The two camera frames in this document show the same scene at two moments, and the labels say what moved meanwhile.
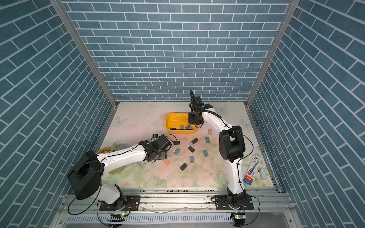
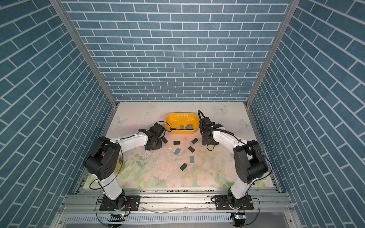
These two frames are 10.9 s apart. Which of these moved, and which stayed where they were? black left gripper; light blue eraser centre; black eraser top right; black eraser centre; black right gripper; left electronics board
Moved: black right gripper; black left gripper
Stayed: black eraser top right; light blue eraser centre; black eraser centre; left electronics board
